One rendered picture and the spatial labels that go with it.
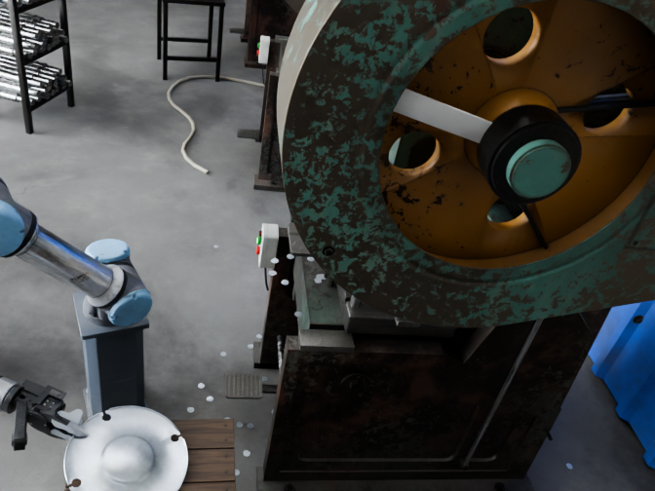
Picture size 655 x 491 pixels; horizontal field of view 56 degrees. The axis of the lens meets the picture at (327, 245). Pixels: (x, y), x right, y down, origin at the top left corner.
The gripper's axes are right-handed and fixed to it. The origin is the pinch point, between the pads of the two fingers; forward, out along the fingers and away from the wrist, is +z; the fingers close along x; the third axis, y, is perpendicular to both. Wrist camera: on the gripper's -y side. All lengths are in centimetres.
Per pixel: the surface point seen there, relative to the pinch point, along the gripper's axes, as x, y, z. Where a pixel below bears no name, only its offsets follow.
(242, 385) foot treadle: 21, 49, 29
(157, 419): 0.4, 12.9, 13.8
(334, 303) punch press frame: -30, 47, 45
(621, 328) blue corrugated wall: -9, 123, 154
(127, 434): 0.3, 5.5, 9.3
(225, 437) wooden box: 0.9, 16.3, 32.0
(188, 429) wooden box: 2.5, 15.2, 22.0
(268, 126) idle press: 11, 196, -17
